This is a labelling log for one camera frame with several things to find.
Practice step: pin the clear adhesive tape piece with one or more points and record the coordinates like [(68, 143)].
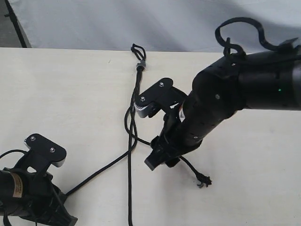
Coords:
[(141, 64)]

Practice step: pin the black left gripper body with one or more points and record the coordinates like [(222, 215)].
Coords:
[(42, 201)]

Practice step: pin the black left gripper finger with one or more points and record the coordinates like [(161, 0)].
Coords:
[(62, 217)]

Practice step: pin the grey backdrop cloth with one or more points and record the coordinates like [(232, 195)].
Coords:
[(157, 25)]

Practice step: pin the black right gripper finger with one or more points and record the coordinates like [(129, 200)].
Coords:
[(156, 158), (171, 161)]

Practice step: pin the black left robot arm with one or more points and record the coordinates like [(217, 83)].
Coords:
[(11, 190)]

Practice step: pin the black backdrop stand pole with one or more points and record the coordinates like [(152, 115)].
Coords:
[(17, 26)]

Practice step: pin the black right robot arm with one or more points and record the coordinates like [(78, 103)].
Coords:
[(268, 81)]

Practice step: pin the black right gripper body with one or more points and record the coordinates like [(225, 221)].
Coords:
[(175, 140)]

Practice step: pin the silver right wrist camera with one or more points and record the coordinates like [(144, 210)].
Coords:
[(160, 96)]

